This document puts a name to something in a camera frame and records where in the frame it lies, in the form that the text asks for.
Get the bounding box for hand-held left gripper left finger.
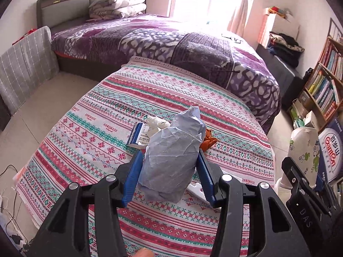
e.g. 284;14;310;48
25;150;144;257

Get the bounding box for beige drawer box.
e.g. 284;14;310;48
304;111;318;129

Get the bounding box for grey paper bag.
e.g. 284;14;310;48
138;106;207;204

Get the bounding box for black bench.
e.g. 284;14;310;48
256;44;304;108

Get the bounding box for black cord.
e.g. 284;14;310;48
222;33;243;43

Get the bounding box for person's left hand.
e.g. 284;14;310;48
134;248;154;257

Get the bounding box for stack of green booklets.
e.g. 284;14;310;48
288;100;306;129

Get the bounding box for blue water carton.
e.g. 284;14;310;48
317;119;343;182

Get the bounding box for colourful toys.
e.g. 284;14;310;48
268;5;288;19

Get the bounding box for grey bed frame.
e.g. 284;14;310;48
36;0;124;81

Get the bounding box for patterned striped tablecloth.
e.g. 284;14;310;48
15;56;276;257

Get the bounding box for white cabinet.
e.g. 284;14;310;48
259;7;301;49

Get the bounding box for black floor cable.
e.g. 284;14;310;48
0;164;30;249

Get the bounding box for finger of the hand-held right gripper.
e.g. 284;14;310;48
281;157;322;192

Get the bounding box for wooden bookshelf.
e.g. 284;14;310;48
287;36;343;134

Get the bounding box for folded white floral quilt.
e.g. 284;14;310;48
86;0;147;20

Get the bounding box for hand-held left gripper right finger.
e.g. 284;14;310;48
197;148;306;257

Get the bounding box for white tissue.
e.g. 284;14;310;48
145;116;172;137

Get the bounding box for pale pink curtain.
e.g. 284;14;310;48
228;0;259;36

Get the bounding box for bed with purple quilt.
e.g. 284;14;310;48
51;13;282;134

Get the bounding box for blue and white carton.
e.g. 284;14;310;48
126;123;153;149

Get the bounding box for white bag green print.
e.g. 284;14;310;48
279;127;320;190

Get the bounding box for grey checked cloth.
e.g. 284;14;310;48
0;26;60;115

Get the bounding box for row of books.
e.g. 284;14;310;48
305;41;343;115

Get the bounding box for pile of clothes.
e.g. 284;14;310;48
268;32;305;69

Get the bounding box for red cloth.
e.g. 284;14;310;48
12;28;38;45

